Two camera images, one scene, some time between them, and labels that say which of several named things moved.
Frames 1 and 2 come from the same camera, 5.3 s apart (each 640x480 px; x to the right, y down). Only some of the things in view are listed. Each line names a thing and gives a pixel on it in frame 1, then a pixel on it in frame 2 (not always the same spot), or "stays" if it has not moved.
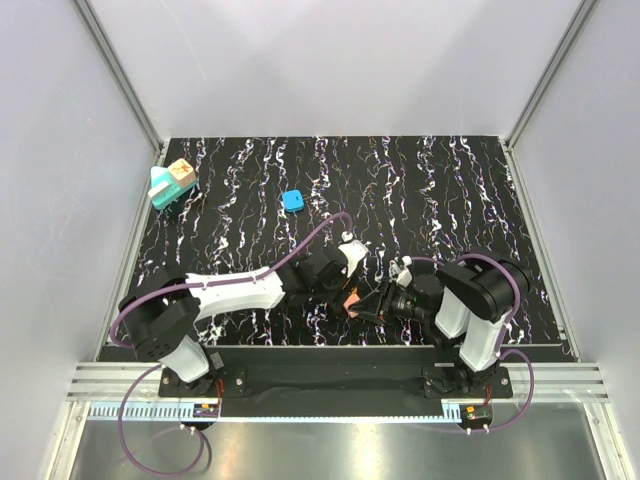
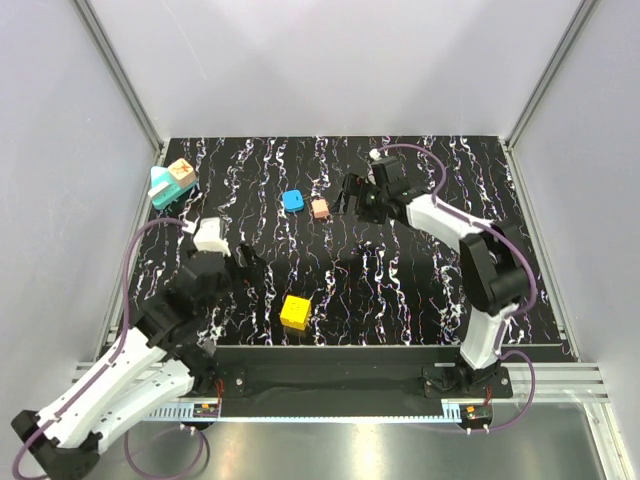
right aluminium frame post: x=562 y=50 stays
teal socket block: x=160 y=175 stays
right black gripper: x=382 y=312 -> x=353 y=186
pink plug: x=352 y=299 -> x=319 y=208
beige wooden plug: x=182 y=173 stays
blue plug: x=292 y=200 stays
